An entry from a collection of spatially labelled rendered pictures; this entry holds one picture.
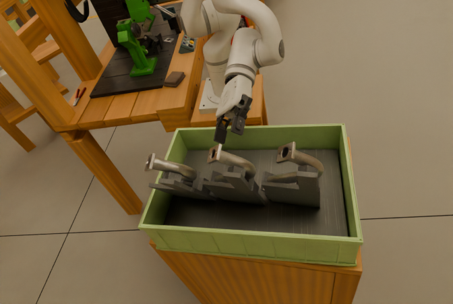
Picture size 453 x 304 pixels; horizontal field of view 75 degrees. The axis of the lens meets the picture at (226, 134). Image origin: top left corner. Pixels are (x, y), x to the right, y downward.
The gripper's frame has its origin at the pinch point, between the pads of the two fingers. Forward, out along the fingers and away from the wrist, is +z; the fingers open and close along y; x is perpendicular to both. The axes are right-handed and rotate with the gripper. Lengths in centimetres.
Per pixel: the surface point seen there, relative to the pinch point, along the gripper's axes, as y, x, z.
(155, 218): -35.9, -2.9, 20.8
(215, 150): -1.4, -1.8, 4.6
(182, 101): -59, 1, -34
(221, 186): -11.2, 6.3, 10.3
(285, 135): -18.1, 30.7, -16.1
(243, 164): 0.6, 5.5, 6.1
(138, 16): -86, -31, -87
